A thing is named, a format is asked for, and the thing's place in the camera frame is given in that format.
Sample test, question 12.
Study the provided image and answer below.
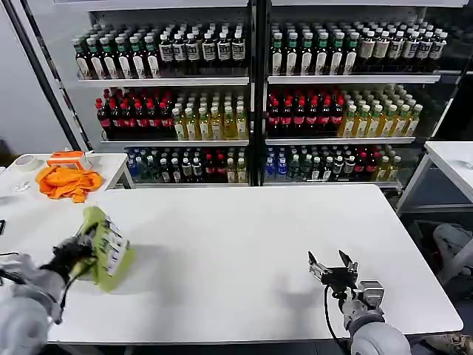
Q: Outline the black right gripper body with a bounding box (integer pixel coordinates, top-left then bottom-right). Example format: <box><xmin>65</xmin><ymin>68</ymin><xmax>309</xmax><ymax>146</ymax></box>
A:
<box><xmin>320</xmin><ymin>266</ymin><xmax>358</xmax><ymax>297</ymax></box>

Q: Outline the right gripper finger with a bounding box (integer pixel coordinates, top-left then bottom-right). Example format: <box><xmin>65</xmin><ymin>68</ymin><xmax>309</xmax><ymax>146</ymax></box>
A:
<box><xmin>307</xmin><ymin>250</ymin><xmax>333</xmax><ymax>285</ymax></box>
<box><xmin>338</xmin><ymin>249</ymin><xmax>359</xmax><ymax>274</ymax></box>

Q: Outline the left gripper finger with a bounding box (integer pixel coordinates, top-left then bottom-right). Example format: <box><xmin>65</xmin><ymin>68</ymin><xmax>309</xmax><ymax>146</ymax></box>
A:
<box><xmin>98</xmin><ymin>243</ymin><xmax>127</xmax><ymax>277</ymax></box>
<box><xmin>96</xmin><ymin>216</ymin><xmax>125</xmax><ymax>249</ymax></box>

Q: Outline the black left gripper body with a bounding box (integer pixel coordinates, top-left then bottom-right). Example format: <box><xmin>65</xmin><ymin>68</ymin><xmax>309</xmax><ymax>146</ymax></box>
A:
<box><xmin>39</xmin><ymin>234</ymin><xmax>98</xmax><ymax>284</ymax></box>

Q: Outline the light green shirt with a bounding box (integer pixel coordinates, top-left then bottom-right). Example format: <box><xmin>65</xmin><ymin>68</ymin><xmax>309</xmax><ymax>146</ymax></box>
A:
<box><xmin>72</xmin><ymin>206</ymin><xmax>137</xmax><ymax>294</ymax></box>

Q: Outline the white side table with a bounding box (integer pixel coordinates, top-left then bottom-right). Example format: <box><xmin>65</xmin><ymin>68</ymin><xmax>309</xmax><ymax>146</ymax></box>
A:
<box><xmin>0</xmin><ymin>152</ymin><xmax>136</xmax><ymax>203</ymax></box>

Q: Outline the orange crumpled cloth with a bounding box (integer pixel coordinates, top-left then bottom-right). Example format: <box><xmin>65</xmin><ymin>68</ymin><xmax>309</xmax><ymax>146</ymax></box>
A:
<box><xmin>35</xmin><ymin>166</ymin><xmax>104</xmax><ymax>204</ymax></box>

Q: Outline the orange and white box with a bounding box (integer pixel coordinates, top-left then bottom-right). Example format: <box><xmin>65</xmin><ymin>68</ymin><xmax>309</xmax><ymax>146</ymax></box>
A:
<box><xmin>47</xmin><ymin>150</ymin><xmax>86</xmax><ymax>171</ymax></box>

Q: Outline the white tape roll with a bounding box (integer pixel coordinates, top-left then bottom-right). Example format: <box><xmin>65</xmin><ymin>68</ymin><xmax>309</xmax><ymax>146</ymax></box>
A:
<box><xmin>14</xmin><ymin>154</ymin><xmax>37</xmax><ymax>172</ymax></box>

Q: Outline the grey chair with cloth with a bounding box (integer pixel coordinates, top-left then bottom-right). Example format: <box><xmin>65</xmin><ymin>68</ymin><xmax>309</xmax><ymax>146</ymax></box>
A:
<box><xmin>430</xmin><ymin>223</ymin><xmax>473</xmax><ymax>297</ymax></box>

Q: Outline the mottled brown floor object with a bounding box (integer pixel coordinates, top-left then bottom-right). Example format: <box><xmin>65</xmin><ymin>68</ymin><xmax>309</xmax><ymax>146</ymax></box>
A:
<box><xmin>441</xmin><ymin>331</ymin><xmax>473</xmax><ymax>355</ymax></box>

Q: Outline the shelf rack of bottled drinks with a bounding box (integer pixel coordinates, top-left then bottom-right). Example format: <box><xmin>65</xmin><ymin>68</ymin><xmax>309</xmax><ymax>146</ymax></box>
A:
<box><xmin>72</xmin><ymin>7</ymin><xmax>256</xmax><ymax>187</ymax></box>
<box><xmin>261</xmin><ymin>5</ymin><xmax>450</xmax><ymax>188</ymax></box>

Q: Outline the white table with legs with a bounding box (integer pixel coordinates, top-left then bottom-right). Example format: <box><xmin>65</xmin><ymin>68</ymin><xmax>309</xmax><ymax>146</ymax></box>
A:
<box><xmin>395</xmin><ymin>140</ymin><xmax>473</xmax><ymax>217</ymax></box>

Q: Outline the black slanted pole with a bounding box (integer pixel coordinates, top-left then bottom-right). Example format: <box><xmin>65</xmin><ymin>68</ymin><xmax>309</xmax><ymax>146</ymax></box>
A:
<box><xmin>1</xmin><ymin>0</ymin><xmax>93</xmax><ymax>152</ymax></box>

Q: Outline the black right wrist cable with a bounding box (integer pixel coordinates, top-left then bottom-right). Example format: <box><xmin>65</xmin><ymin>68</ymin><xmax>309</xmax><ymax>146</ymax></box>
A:
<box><xmin>323</xmin><ymin>283</ymin><xmax>353</xmax><ymax>355</ymax></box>

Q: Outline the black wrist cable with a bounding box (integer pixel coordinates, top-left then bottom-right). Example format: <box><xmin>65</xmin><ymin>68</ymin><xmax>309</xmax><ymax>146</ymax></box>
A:
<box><xmin>55</xmin><ymin>275</ymin><xmax>77</xmax><ymax>325</ymax></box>
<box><xmin>323</xmin><ymin>283</ymin><xmax>353</xmax><ymax>355</ymax></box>

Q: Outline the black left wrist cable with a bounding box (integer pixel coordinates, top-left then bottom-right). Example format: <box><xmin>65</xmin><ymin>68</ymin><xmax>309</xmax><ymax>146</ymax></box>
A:
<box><xmin>55</xmin><ymin>275</ymin><xmax>77</xmax><ymax>325</ymax></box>

